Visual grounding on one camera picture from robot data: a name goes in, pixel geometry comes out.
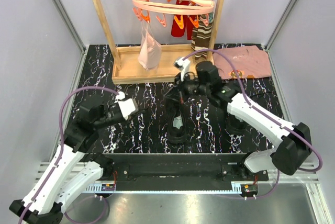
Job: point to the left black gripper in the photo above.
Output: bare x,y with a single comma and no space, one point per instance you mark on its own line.
131,118

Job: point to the right orange connector box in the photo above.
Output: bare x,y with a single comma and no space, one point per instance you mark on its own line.
250,189

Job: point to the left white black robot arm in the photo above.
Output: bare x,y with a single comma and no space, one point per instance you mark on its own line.
48,201

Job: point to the pink folded t-shirt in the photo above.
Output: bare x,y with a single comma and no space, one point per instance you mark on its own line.
247,62

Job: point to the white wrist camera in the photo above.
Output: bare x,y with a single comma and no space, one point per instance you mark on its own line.
183,65
128,106

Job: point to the left orange connector box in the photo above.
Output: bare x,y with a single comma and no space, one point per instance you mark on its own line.
108,187

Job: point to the black shoelace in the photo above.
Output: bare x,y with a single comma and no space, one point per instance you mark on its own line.
175,95

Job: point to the brown striped hanging sock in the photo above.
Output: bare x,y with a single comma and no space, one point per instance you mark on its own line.
200,37

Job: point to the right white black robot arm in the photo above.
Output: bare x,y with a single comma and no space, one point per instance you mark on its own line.
292,143

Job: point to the wooden drying rack frame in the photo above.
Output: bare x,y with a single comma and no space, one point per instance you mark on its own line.
126,67

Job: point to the red hanging sock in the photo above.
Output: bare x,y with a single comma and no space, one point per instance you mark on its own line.
182,24

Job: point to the black shoe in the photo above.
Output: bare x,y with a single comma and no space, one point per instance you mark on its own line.
175,117
235,125

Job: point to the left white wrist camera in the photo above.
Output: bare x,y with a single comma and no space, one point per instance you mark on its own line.
128,106

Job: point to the pink round clip hanger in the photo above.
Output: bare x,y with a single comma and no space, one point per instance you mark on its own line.
143,8

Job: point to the pink hanging bra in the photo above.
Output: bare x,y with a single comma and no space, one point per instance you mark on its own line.
150,50

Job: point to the black marble pattern mat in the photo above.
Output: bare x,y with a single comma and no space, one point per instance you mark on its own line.
147,133

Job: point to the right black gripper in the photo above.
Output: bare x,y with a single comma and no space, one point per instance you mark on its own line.
181,85

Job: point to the orange connector box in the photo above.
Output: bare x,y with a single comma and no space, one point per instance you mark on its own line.
108,187
250,189

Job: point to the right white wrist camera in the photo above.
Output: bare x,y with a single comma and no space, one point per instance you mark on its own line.
183,65

